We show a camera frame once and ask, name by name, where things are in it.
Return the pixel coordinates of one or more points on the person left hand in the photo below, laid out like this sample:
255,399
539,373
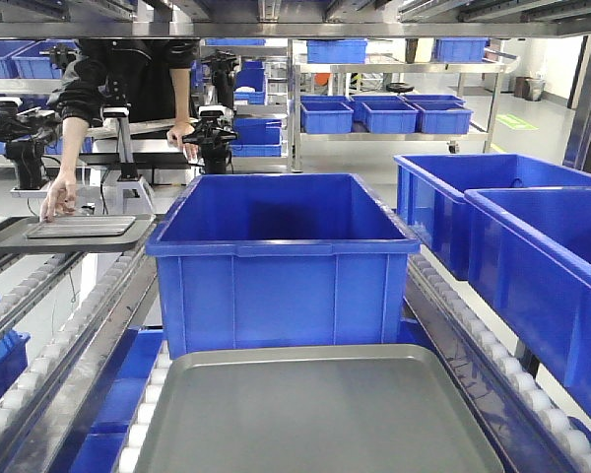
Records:
175,138

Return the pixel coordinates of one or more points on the person right hand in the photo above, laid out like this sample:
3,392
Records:
60,199

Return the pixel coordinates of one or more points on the second robot left arm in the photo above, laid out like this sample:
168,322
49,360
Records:
25,135

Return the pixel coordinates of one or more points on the second robot right arm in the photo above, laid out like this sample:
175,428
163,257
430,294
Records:
213,132

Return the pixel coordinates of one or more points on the ribbed silver tray far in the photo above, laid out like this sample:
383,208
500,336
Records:
81,226

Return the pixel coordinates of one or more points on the dark grey tray far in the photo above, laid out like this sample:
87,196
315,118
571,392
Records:
13,240

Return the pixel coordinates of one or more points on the large grey metal tray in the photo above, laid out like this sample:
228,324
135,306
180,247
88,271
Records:
355,408

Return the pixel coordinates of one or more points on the person in black jacket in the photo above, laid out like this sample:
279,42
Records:
151,75

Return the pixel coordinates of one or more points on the steel roller shelf rack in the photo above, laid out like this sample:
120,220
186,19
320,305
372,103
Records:
46,413

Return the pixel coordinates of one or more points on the blue bin centre rack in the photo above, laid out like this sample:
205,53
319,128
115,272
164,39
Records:
258,261

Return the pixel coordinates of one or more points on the steel trolley with bins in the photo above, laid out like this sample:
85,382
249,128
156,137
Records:
323,108

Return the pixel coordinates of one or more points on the blue bin right front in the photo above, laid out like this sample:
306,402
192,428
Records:
530,260

